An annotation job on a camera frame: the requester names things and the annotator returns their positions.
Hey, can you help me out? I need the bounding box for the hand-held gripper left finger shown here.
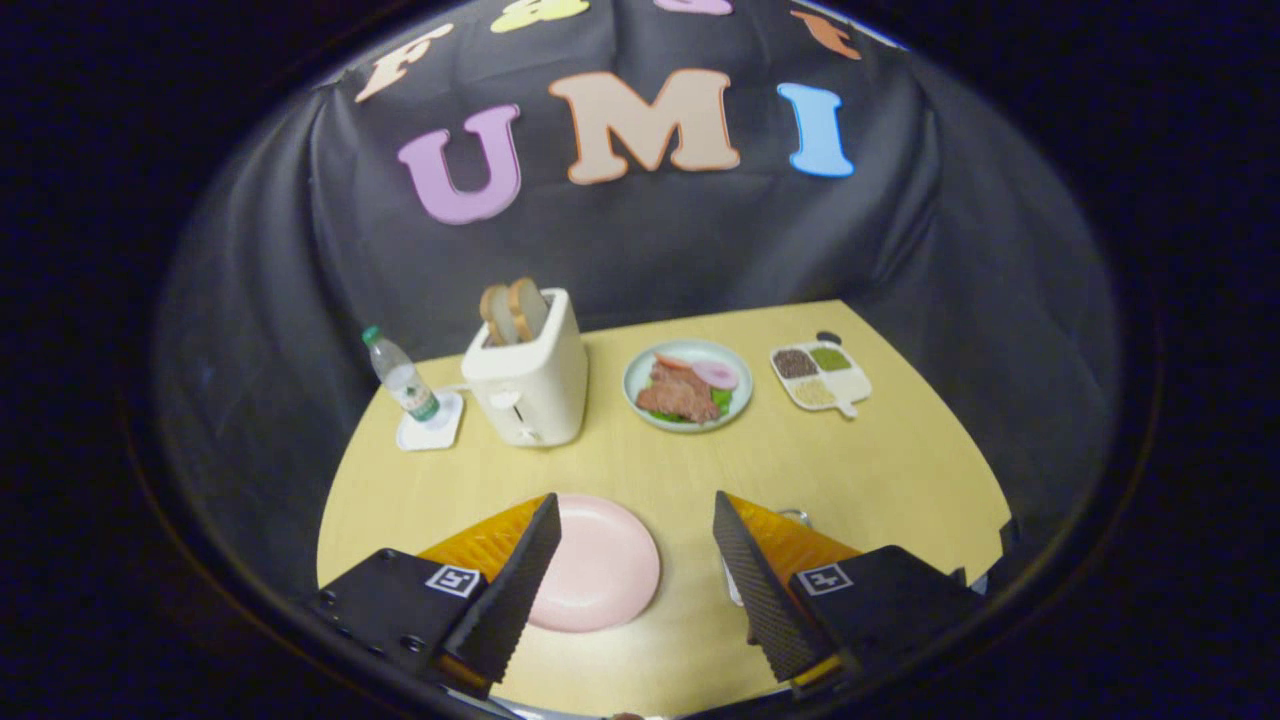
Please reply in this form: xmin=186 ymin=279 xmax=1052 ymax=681
xmin=305 ymin=492 xmax=563 ymax=701

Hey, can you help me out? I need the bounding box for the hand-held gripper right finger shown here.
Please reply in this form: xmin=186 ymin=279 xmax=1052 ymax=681
xmin=712 ymin=490 xmax=991 ymax=699

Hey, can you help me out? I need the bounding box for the pink round plate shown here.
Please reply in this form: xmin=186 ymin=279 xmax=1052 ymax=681
xmin=528 ymin=493 xmax=662 ymax=634

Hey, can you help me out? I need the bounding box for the white square coaster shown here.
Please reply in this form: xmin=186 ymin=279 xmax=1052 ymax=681
xmin=396 ymin=391 xmax=466 ymax=452

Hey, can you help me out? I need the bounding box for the cream white toaster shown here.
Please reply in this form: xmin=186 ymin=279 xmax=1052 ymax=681
xmin=461 ymin=288 xmax=590 ymax=448

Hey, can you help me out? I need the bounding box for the brown steak meat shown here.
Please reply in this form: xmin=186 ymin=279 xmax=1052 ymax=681
xmin=636 ymin=362 xmax=721 ymax=424

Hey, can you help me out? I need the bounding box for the white divided condiment dish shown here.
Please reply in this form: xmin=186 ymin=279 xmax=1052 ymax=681
xmin=769 ymin=343 xmax=873 ymax=419

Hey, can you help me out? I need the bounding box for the clear plastic water bottle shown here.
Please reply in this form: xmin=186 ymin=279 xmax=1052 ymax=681
xmin=362 ymin=325 xmax=442 ymax=424

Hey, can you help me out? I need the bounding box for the pale green food plate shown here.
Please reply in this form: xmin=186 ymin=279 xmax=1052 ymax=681
xmin=622 ymin=339 xmax=754 ymax=433

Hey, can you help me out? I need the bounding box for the black backdrop cloth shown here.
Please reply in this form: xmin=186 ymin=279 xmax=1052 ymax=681
xmin=150 ymin=0 xmax=1121 ymax=601

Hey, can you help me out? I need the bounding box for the metal wire cutlery basket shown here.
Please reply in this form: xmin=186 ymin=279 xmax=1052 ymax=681
xmin=722 ymin=508 xmax=813 ymax=608

